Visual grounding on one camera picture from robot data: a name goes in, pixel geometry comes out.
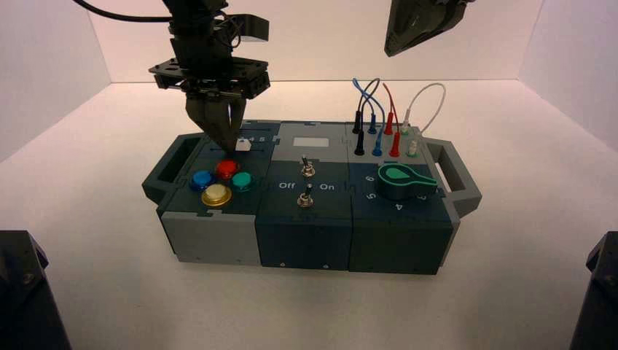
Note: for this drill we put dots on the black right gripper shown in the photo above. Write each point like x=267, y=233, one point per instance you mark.
x=456, y=6

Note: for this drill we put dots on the white blank label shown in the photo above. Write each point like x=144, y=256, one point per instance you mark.
x=311, y=142

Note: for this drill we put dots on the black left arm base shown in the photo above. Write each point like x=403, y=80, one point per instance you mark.
x=24, y=299

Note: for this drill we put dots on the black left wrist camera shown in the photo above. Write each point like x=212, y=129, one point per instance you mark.
x=253, y=28

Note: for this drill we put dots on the metal toggle switch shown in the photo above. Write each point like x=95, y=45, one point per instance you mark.
x=307, y=167
x=304, y=198

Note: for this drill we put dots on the blue and grey control box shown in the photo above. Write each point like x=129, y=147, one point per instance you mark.
x=304, y=217

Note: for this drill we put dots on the red push button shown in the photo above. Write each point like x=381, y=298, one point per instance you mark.
x=226, y=169

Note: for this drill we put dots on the blue push button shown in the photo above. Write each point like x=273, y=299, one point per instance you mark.
x=202, y=179

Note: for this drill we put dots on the yellow push button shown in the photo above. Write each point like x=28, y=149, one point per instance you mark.
x=216, y=195

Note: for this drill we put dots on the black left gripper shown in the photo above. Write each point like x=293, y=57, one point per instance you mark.
x=212, y=77

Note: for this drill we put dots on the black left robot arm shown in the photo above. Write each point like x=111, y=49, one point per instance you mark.
x=198, y=34

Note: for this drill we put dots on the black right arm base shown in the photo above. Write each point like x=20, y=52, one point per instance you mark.
x=598, y=299

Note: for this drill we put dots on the green rotary knob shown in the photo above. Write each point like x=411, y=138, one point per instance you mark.
x=403, y=181

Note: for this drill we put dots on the green push button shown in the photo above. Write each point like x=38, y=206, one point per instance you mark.
x=242, y=181

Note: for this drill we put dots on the white slider knob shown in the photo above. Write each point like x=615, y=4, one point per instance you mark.
x=243, y=144

